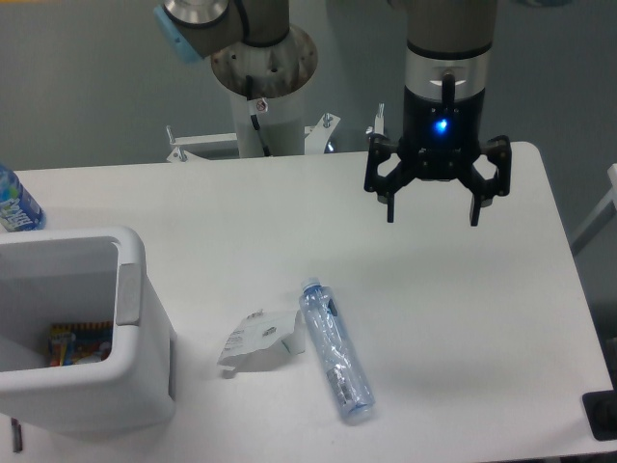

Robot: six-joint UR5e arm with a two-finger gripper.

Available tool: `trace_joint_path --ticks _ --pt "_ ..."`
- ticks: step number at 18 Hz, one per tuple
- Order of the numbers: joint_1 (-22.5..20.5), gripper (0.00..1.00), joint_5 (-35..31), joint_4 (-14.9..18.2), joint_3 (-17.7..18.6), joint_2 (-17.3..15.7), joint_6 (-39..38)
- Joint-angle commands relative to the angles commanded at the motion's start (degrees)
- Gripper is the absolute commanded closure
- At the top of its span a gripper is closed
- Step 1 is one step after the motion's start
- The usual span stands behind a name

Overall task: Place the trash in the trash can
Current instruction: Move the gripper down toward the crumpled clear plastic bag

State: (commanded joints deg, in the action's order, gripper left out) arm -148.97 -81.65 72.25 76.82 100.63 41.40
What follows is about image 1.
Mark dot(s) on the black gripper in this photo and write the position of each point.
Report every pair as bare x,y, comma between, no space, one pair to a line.
441,137

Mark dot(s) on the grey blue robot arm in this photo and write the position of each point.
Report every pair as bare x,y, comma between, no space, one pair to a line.
448,52

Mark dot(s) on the white plastic trash can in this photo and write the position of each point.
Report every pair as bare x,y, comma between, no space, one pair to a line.
76,276

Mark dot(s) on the clear empty plastic bottle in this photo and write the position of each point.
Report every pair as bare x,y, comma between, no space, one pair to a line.
336,352

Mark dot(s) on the black clamp at table edge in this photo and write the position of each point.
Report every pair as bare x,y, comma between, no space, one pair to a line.
600,408

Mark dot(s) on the colourful snack wrapper in bin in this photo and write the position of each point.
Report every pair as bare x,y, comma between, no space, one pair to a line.
72,344

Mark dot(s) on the blue labelled water bottle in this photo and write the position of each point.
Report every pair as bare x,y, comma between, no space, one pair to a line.
20,212

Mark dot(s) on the small dark object bottom left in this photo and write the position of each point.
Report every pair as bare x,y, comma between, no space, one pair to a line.
16,436

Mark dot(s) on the white metal base bracket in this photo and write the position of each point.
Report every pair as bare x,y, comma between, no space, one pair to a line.
257,140

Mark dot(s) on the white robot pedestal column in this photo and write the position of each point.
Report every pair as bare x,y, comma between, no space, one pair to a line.
267,82

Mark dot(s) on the white metal frame at right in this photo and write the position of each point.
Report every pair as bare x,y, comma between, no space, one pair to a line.
600,215

